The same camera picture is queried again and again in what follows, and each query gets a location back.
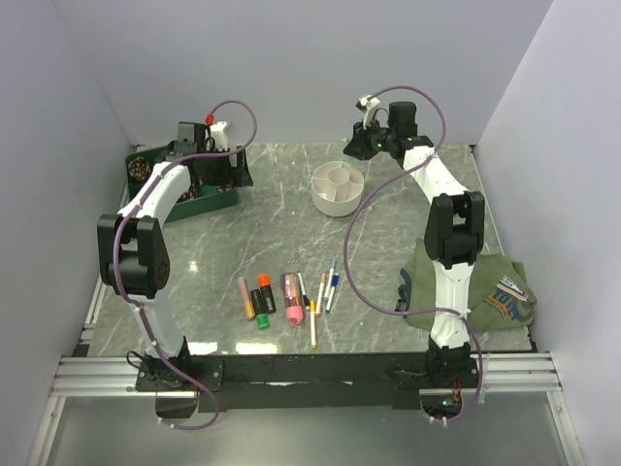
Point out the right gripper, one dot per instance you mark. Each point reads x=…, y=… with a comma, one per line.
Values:
x=357, y=148

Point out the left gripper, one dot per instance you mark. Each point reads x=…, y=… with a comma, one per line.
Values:
x=239, y=176

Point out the white round divided container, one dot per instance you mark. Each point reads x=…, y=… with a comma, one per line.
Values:
x=337, y=188

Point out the black orange highlighter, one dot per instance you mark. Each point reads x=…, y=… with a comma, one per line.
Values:
x=267, y=293

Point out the pink yellow highlighter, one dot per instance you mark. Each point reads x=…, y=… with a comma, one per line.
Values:
x=248, y=307

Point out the black green highlighter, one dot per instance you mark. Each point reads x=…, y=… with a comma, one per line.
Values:
x=259, y=307

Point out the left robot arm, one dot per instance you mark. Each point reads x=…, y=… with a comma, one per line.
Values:
x=134, y=260

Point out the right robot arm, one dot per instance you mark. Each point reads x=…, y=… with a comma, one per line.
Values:
x=454, y=233

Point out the green compartment tray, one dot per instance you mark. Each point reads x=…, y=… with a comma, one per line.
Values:
x=197, y=200

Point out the brown rolled tie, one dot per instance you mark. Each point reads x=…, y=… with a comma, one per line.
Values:
x=138, y=170

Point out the blue white marker pen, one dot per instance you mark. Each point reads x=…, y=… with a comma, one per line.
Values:
x=331, y=274

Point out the clear pink crayon tube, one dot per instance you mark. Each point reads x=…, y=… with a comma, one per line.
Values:
x=293, y=302

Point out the lilac white marker pen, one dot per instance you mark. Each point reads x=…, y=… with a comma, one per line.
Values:
x=329, y=303

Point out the orange white marker pen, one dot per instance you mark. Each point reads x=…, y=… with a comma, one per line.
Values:
x=320, y=294

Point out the black white pen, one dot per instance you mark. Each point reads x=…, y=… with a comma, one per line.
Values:
x=305, y=298

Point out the yellow white marker pen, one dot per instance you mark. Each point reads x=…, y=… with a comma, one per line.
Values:
x=313, y=338

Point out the green t-shirt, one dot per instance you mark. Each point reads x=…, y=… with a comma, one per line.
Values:
x=499, y=295

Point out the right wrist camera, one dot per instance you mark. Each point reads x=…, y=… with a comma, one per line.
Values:
x=368, y=105

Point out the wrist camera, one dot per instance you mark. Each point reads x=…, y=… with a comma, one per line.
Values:
x=368, y=105
x=216, y=134

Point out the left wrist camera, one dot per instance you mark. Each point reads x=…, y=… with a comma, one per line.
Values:
x=216, y=134

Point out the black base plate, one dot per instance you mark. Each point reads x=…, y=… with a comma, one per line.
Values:
x=311, y=380

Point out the aluminium rail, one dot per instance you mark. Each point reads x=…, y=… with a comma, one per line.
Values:
x=112, y=376

